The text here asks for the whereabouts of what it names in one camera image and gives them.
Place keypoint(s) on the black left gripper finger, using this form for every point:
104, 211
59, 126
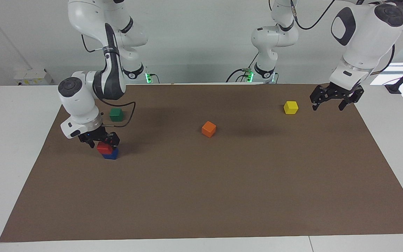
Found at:
350, 99
318, 96

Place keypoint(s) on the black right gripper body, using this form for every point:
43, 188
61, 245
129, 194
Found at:
98, 134

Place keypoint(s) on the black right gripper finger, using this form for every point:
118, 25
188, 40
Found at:
115, 140
91, 143

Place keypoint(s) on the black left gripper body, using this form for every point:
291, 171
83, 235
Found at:
343, 90

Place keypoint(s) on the red wooden block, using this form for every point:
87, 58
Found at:
104, 147

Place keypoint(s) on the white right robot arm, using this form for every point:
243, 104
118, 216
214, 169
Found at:
82, 101

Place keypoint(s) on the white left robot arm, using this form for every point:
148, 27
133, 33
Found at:
366, 35

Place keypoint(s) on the blue wooden block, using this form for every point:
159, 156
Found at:
112, 156

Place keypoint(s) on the green wooden block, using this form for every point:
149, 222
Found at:
116, 114

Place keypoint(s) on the yellow wooden block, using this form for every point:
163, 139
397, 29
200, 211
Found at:
291, 107

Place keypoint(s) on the orange wooden block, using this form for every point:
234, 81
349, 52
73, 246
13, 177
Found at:
208, 129

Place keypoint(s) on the brown table mat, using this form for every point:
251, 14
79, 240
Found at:
201, 192

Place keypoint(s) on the white wall box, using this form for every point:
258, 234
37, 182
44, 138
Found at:
33, 75

